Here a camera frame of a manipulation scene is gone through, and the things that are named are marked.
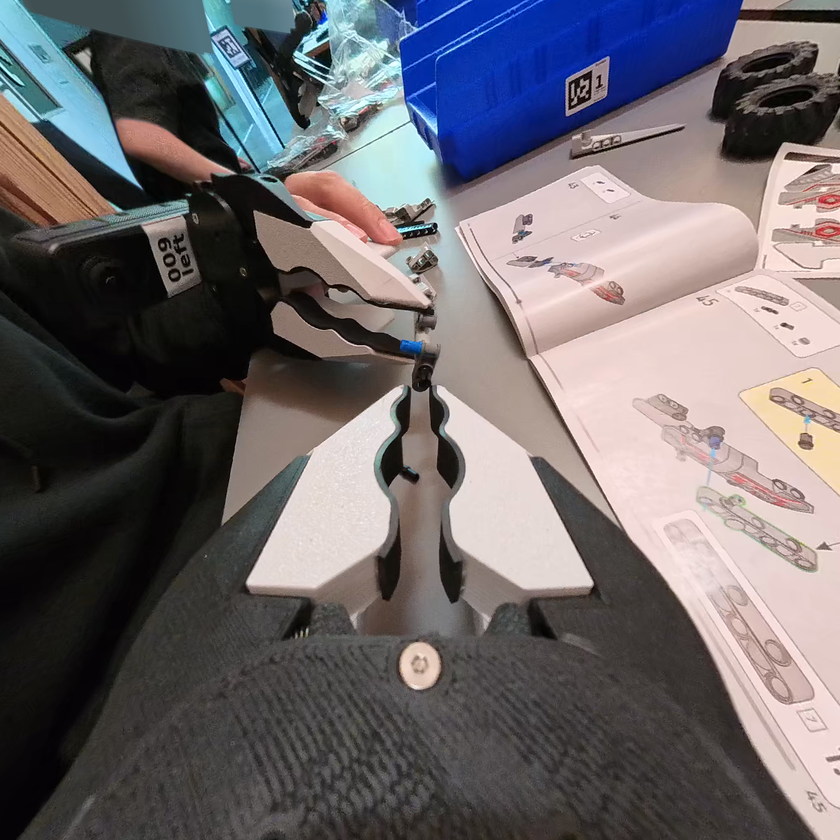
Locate person's left forearm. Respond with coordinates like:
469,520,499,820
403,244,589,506
115,117,263,191

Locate open instruction booklet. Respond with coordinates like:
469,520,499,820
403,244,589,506
456,164,840,834

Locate grey desk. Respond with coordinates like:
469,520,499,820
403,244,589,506
223,20,840,657

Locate grey connector with blue pin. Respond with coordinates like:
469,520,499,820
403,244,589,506
398,338,442,393

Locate blue bin with printed tag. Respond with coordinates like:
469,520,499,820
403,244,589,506
399,0,746,183

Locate sticker sheet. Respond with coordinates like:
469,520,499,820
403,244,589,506
756,141,840,273

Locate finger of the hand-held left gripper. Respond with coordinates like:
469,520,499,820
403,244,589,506
269,292,424,362
252,211,436,311

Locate black toy tyre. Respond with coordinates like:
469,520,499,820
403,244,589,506
712,41,821,119
722,72,840,158

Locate clear plastic bags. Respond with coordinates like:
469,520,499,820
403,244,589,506
262,0,421,173

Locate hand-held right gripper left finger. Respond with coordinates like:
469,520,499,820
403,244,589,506
246,385,411,618

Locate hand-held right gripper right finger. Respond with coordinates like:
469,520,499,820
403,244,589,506
428,385,595,616

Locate person's dark clothing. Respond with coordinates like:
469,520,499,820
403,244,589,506
0,29,309,834

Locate person's left hand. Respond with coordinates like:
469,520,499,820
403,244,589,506
286,169,403,249

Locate long grey pointed toy piece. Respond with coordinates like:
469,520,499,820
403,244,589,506
570,122,686,160

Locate wooden panel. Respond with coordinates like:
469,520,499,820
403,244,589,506
0,92,116,227

